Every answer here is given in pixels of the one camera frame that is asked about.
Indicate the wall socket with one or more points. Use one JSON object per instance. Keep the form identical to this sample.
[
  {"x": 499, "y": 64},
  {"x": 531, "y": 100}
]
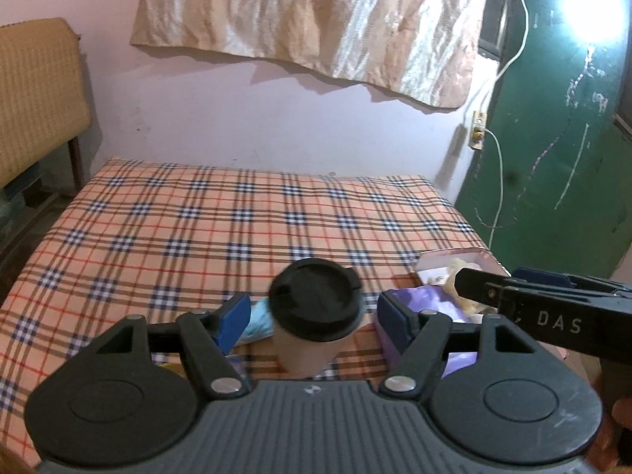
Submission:
[{"x": 477, "y": 131}]

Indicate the purple tissue pack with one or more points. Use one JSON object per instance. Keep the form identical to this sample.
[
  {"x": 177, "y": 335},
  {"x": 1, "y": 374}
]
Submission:
[{"x": 434, "y": 298}]

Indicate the plaid blanket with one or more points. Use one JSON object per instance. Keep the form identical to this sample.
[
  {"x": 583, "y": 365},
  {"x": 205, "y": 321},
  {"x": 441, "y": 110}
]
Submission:
[{"x": 197, "y": 232}]

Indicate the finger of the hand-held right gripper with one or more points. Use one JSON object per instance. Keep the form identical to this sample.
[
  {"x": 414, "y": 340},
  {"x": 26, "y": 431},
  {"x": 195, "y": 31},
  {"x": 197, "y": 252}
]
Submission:
[
  {"x": 481, "y": 286},
  {"x": 548, "y": 276}
]

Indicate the beige cup with black lid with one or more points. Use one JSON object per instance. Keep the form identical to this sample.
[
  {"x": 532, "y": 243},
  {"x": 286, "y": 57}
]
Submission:
[{"x": 306, "y": 350}]

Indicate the beige satin wall cloth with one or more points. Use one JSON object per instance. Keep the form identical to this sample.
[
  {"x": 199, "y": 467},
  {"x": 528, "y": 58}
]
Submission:
[{"x": 296, "y": 10}]

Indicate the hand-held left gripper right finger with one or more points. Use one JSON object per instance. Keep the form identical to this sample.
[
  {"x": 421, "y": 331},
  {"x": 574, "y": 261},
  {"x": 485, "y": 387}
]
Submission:
[{"x": 395, "y": 316}]

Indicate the tan woven mat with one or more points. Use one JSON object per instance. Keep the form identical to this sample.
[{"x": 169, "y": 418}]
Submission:
[{"x": 39, "y": 98}]

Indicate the person's right hand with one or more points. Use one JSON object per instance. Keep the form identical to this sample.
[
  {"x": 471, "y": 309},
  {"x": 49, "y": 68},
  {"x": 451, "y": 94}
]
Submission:
[{"x": 619, "y": 414}]

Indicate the green door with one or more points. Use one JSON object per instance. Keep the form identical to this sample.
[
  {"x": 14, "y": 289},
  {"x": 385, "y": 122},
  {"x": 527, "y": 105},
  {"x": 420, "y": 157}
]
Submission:
[{"x": 553, "y": 182}]

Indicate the dark window frame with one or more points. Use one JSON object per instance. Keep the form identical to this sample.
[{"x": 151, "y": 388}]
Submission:
[{"x": 495, "y": 5}]

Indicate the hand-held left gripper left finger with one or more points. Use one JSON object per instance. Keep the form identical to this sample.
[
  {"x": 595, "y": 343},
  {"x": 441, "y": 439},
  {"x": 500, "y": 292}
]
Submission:
[{"x": 234, "y": 318}]

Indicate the blue face mask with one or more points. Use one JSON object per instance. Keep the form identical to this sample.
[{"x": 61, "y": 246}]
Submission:
[{"x": 259, "y": 323}]

